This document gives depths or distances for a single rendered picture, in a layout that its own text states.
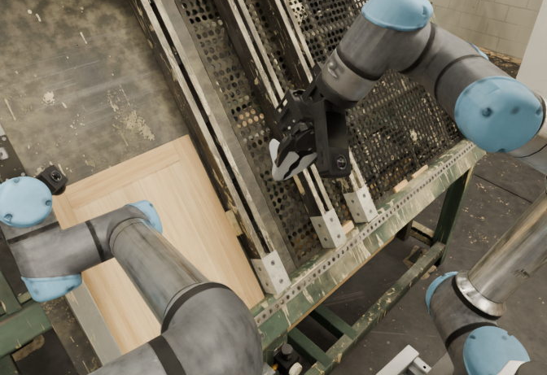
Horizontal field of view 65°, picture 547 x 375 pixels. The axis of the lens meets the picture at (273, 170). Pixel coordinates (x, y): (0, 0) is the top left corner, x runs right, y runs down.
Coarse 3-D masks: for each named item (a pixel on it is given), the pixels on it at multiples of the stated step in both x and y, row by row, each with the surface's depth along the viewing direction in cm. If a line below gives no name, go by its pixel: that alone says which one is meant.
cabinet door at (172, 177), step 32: (128, 160) 117; (160, 160) 123; (192, 160) 128; (64, 192) 107; (96, 192) 111; (128, 192) 116; (160, 192) 122; (192, 192) 127; (64, 224) 106; (192, 224) 126; (224, 224) 131; (192, 256) 124; (224, 256) 130; (96, 288) 108; (128, 288) 113; (256, 288) 135; (128, 320) 112
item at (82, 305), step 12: (0, 132) 99; (0, 180) 101; (84, 288) 105; (72, 300) 103; (84, 300) 104; (72, 312) 105; (84, 312) 104; (96, 312) 106; (84, 324) 104; (96, 324) 105; (96, 336) 105; (108, 336) 106; (96, 348) 105; (108, 348) 106; (108, 360) 106
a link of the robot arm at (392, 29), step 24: (384, 0) 51; (408, 0) 50; (360, 24) 54; (384, 24) 52; (408, 24) 52; (336, 48) 59; (360, 48) 55; (384, 48) 54; (408, 48) 54; (360, 72) 57; (384, 72) 59
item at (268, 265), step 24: (144, 0) 121; (144, 24) 124; (168, 24) 124; (168, 48) 123; (168, 72) 125; (192, 72) 126; (192, 96) 125; (192, 120) 127; (216, 120) 129; (216, 144) 130; (216, 168) 129; (240, 192) 131; (240, 216) 130; (264, 240) 133; (264, 264) 131; (264, 288) 138
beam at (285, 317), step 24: (432, 168) 191; (456, 168) 201; (408, 192) 179; (432, 192) 188; (408, 216) 177; (384, 240) 167; (312, 264) 145; (336, 264) 151; (360, 264) 158; (288, 288) 138; (312, 288) 143; (288, 312) 137
